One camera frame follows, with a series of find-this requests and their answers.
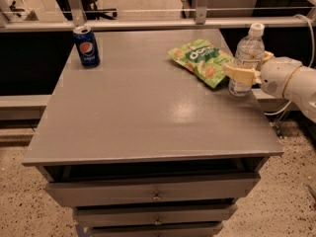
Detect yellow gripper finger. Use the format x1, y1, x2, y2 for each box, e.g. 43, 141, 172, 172
224, 64, 261, 86
262, 51, 275, 63

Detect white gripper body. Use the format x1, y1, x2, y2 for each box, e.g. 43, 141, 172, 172
261, 57, 302, 99

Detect clear plastic water bottle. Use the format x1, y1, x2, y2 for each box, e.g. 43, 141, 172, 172
228, 23, 265, 97

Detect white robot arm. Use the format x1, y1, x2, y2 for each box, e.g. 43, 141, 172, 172
222, 51, 316, 122

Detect green rice chip bag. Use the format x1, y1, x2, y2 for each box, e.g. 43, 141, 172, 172
168, 39, 233, 89

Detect grey drawer cabinet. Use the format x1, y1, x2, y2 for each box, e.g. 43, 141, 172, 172
21, 28, 285, 237

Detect middle grey drawer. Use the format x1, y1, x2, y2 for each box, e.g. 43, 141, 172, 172
74, 204, 237, 227

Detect grey drawer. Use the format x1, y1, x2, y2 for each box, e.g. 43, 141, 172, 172
91, 222, 222, 237
45, 173, 260, 207
74, 204, 237, 227

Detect bottom grey drawer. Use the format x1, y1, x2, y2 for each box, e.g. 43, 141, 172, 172
91, 222, 222, 237

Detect blue Pepsi can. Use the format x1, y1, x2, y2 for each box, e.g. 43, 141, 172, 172
73, 26, 100, 67

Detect top grey drawer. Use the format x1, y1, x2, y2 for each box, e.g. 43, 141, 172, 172
45, 173, 260, 207

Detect white cable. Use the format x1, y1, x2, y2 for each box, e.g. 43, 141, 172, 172
264, 13, 316, 117

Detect metal railing frame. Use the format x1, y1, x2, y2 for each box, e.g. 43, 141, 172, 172
0, 0, 316, 32

